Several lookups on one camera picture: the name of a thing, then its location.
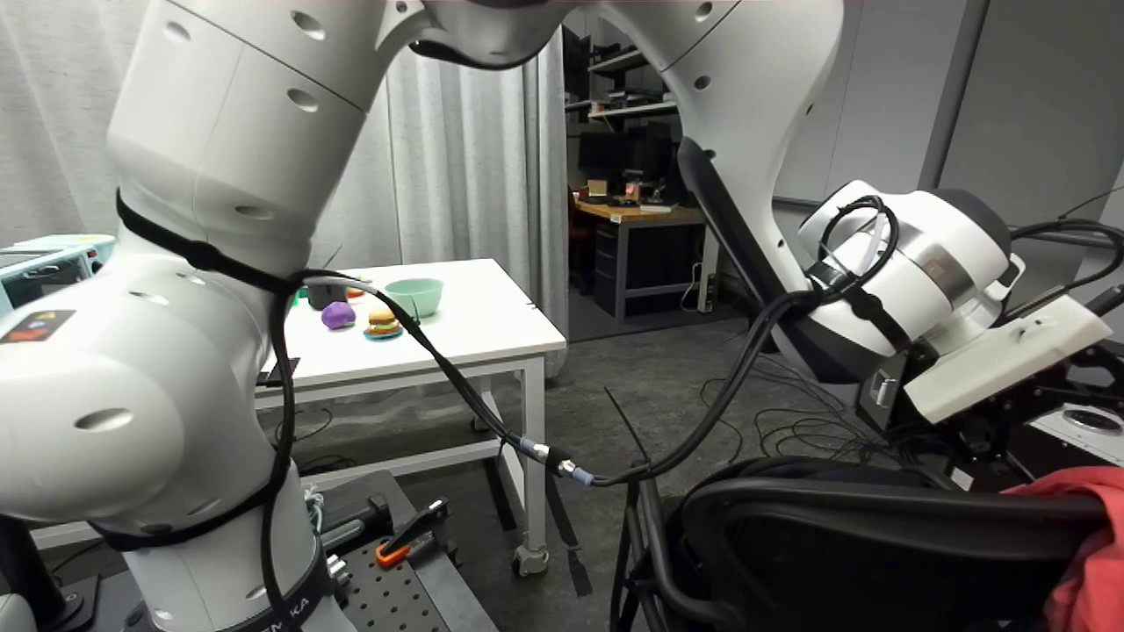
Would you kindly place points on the black perforated robot table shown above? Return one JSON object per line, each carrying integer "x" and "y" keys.
{"x": 418, "y": 593}

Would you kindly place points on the red sweatshirt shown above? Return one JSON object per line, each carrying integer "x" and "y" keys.
{"x": 1091, "y": 593}

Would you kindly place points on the teal bowl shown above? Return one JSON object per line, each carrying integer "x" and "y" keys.
{"x": 418, "y": 296}

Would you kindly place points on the white curtain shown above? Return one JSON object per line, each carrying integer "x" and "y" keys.
{"x": 449, "y": 165}

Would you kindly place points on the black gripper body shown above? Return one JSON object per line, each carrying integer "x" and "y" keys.
{"x": 883, "y": 394}

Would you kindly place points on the white table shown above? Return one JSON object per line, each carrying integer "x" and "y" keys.
{"x": 485, "y": 327}

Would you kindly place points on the toy burger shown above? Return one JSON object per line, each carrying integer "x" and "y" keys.
{"x": 384, "y": 325}

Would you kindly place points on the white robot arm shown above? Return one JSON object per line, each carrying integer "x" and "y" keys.
{"x": 131, "y": 394}

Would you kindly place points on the purple toy fruit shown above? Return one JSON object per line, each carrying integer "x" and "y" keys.
{"x": 338, "y": 316}

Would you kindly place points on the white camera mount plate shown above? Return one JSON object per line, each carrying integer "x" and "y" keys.
{"x": 1001, "y": 359}

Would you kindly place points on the wooden workbench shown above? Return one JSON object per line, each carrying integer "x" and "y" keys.
{"x": 639, "y": 260}

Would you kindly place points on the orange black clamp lower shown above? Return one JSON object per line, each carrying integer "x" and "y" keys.
{"x": 386, "y": 540}

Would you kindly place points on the black mesh office chair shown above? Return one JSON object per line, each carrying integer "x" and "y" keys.
{"x": 822, "y": 546}

